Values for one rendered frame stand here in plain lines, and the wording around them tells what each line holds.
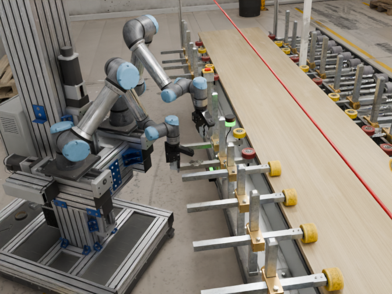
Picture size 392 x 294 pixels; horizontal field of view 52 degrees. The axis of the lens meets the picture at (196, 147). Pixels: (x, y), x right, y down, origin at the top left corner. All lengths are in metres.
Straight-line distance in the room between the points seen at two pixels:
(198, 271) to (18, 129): 1.48
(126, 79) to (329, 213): 1.13
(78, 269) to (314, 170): 1.57
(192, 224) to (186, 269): 0.45
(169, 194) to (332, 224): 1.92
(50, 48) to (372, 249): 1.76
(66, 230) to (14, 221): 0.60
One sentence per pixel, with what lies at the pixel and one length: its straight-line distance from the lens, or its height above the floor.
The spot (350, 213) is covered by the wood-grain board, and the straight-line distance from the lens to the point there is 2.03.
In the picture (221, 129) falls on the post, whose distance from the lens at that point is 2.31.
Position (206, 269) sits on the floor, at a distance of 2.91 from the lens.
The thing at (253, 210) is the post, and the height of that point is 1.08.
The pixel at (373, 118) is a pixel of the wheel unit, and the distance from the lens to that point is 2.97.
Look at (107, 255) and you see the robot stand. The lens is 2.82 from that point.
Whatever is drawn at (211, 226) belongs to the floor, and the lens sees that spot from 3.22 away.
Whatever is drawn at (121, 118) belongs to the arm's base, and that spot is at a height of 1.09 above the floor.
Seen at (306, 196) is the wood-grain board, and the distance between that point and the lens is 2.08.
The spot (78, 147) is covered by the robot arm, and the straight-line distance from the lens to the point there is 1.95.
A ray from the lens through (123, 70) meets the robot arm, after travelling 1.91.
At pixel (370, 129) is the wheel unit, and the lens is 2.75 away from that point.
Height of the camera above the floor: 2.17
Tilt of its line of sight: 31 degrees down
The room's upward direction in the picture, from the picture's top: 3 degrees counter-clockwise
